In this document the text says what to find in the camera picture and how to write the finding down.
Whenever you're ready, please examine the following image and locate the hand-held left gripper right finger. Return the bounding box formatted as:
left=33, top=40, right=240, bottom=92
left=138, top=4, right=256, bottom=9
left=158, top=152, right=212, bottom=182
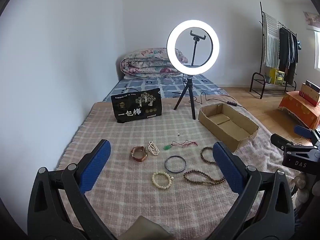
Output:
left=212, top=141, right=295, bottom=240

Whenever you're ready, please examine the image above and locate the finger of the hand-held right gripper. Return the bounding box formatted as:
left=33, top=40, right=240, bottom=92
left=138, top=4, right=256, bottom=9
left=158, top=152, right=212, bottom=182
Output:
left=294, top=125, right=320, bottom=144
left=270, top=133, right=300, bottom=153

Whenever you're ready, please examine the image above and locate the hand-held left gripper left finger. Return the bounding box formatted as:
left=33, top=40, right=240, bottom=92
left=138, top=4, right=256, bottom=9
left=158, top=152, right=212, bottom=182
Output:
left=27, top=139, right=115, bottom=240

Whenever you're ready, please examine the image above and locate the dark brown bead bracelet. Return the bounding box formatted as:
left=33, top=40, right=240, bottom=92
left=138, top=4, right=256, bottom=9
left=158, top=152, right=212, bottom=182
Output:
left=200, top=147, right=218, bottom=166

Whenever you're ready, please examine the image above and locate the cardboard box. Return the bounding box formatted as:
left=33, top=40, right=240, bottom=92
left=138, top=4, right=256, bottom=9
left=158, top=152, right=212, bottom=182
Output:
left=198, top=103, right=260, bottom=153

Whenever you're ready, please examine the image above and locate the long brown bead necklace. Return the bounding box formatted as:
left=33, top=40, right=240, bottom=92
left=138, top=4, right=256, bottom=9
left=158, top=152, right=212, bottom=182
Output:
left=183, top=169, right=227, bottom=185

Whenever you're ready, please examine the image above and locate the brown strap watch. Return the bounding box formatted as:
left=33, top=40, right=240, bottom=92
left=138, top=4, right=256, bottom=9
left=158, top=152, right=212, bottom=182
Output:
left=130, top=146, right=148, bottom=163

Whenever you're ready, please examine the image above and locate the white pearl strand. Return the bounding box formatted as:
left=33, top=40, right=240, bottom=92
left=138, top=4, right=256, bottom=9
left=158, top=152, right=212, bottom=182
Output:
left=147, top=141, right=160, bottom=156

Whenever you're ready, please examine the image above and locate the cream bead bracelet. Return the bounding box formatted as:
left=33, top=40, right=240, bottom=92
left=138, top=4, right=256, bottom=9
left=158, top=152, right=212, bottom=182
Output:
left=151, top=171, right=174, bottom=191

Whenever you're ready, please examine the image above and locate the dark bangle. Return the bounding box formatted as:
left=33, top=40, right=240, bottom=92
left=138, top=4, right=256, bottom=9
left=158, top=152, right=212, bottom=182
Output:
left=164, top=155, right=187, bottom=174

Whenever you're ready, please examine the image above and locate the person's right hand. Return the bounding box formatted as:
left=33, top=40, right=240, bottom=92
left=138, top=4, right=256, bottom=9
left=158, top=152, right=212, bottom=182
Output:
left=291, top=174, right=309, bottom=200

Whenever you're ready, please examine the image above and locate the orange cloth covered table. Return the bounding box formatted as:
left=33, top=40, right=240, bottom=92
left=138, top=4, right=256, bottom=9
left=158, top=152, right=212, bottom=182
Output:
left=278, top=91, right=320, bottom=130

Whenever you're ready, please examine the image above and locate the pink plaid blanket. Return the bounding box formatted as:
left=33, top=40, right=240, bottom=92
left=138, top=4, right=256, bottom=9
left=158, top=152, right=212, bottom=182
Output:
left=55, top=96, right=298, bottom=240

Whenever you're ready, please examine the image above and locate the tan gift box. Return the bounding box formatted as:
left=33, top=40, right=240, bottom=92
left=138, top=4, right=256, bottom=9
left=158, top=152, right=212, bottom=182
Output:
left=299, top=83, right=320, bottom=107

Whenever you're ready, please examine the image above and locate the dark flat box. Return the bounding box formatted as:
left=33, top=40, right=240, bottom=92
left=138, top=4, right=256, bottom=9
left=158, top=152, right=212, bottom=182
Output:
left=304, top=80, right=320, bottom=93

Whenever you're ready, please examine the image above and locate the yellow crate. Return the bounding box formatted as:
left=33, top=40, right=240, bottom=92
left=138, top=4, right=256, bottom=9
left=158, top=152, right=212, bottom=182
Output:
left=269, top=69, right=286, bottom=85

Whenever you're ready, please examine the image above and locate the black snack bag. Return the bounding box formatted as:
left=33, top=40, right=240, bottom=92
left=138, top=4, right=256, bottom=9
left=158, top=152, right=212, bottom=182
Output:
left=111, top=88, right=163, bottom=124

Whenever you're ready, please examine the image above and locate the beige cloth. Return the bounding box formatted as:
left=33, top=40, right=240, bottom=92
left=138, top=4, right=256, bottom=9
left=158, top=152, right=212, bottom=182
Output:
left=126, top=215, right=174, bottom=240

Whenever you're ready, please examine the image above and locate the row of dark hanging clothes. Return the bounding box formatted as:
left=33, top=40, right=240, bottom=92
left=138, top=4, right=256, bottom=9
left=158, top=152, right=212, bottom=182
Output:
left=278, top=26, right=302, bottom=83

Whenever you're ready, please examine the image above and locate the window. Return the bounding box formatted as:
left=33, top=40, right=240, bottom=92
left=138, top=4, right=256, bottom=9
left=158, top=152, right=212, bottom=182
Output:
left=313, top=29, right=320, bottom=70

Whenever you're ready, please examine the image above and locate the black tripod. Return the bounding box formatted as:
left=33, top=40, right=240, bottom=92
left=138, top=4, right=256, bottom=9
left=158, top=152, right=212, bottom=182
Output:
left=173, top=76, right=198, bottom=120

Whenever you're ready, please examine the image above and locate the striped hanging towel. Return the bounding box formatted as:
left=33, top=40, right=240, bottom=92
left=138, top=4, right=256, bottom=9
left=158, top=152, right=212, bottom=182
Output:
left=262, top=12, right=280, bottom=68

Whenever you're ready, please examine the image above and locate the black clothes rack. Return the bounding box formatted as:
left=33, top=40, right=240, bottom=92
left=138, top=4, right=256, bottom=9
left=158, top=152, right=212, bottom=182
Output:
left=249, top=1, right=299, bottom=99

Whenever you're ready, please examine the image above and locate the blue patterned bed sheet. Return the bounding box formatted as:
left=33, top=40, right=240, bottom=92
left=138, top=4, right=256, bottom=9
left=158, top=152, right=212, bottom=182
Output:
left=104, top=74, right=229, bottom=103

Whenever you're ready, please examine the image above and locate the folded floral quilt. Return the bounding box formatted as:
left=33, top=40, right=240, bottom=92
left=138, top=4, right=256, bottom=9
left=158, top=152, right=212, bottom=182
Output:
left=120, top=47, right=188, bottom=81

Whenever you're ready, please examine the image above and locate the black phone holder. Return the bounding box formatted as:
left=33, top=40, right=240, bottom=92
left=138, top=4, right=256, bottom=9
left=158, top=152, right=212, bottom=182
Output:
left=189, top=30, right=206, bottom=67

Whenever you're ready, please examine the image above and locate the black ring light cable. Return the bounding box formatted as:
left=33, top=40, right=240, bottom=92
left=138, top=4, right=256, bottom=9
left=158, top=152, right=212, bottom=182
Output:
left=197, top=91, right=247, bottom=111

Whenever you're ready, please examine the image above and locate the green pendant on red cord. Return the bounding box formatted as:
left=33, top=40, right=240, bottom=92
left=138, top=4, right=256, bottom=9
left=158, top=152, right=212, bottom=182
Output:
left=163, top=141, right=198, bottom=152

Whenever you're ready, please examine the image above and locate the floral wall poster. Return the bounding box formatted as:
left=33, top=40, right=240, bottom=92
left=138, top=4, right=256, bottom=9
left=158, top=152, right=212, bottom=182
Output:
left=303, top=11, right=320, bottom=29

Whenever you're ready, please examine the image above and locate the white ring light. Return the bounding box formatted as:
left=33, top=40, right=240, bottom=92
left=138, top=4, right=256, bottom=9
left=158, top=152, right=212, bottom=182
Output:
left=167, top=19, right=220, bottom=76

